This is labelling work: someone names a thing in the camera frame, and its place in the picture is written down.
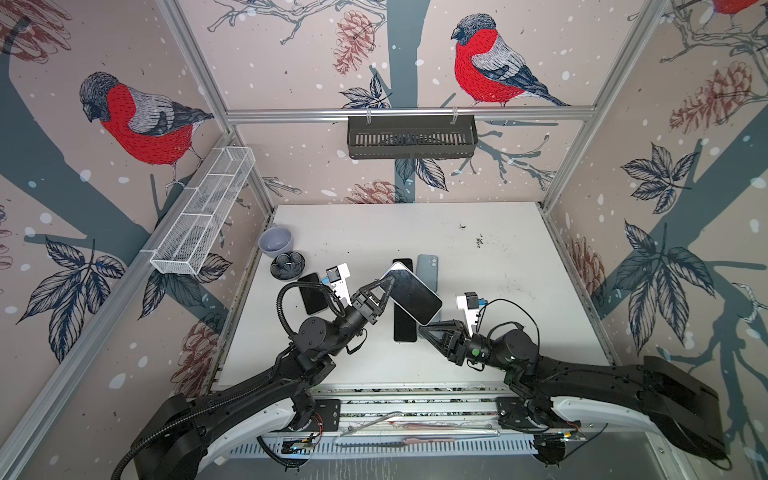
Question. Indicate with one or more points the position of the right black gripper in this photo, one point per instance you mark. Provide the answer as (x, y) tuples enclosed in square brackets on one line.
[(459, 346)]

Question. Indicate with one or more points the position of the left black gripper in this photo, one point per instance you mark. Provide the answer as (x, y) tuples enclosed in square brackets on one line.
[(362, 308)]

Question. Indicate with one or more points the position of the black phone from case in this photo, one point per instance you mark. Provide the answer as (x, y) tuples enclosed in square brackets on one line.
[(405, 327)]

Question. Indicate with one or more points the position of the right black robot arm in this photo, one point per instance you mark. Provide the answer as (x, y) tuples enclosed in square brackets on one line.
[(552, 399)]

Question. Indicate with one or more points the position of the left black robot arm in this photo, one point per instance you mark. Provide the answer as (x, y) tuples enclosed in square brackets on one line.
[(183, 434)]

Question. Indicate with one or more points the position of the dark grey flower dish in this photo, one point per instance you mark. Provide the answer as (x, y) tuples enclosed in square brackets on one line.
[(288, 266)]

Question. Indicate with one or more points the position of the lavender bowl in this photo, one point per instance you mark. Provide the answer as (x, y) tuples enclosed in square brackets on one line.
[(275, 241)]

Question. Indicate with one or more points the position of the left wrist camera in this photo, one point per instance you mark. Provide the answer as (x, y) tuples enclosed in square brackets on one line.
[(336, 278)]

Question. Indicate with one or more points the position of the aluminium front rail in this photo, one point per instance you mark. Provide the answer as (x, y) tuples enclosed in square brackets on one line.
[(428, 424)]

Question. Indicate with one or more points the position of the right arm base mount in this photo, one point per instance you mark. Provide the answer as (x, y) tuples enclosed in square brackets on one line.
[(529, 416)]

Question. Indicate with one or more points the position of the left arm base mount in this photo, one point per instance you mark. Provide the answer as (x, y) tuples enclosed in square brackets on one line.
[(325, 416)]

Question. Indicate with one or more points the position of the black wire wall basket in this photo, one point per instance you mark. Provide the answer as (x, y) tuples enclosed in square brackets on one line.
[(436, 137)]

